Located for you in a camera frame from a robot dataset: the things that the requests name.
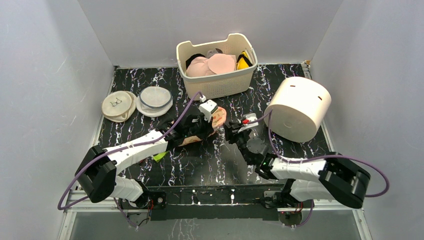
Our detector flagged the cream plastic laundry basket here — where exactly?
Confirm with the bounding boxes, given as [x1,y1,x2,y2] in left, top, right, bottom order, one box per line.
[176,33,258,101]

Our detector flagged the white cylindrical drum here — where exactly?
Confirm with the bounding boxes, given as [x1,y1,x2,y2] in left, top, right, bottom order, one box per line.
[263,76,332,143]

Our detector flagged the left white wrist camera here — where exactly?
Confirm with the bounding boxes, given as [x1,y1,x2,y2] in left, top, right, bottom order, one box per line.
[198,95,218,122]

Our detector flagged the yellow black item in basket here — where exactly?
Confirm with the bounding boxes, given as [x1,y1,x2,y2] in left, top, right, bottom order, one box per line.
[236,51,253,70]

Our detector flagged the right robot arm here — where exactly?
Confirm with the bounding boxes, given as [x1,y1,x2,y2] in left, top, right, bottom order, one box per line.
[224,122,371,209]

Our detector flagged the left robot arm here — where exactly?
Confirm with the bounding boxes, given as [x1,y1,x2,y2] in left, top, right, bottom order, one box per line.
[75,113,220,208]

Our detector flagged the green plastic clip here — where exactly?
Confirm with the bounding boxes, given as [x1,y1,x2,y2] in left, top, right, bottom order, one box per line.
[152,151,169,163]

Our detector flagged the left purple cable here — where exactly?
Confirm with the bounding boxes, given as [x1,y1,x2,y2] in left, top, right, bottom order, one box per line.
[57,91,206,211]

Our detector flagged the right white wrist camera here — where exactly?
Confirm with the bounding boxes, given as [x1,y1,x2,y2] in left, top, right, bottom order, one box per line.
[241,113,259,128]

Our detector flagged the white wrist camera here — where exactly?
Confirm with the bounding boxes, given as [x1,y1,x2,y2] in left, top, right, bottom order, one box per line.
[241,113,259,128]
[198,95,218,122]

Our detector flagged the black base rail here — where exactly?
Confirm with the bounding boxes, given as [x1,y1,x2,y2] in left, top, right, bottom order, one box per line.
[119,184,305,224]

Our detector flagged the pink bra in basket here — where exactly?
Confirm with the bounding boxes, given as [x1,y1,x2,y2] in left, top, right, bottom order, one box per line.
[186,53,236,78]

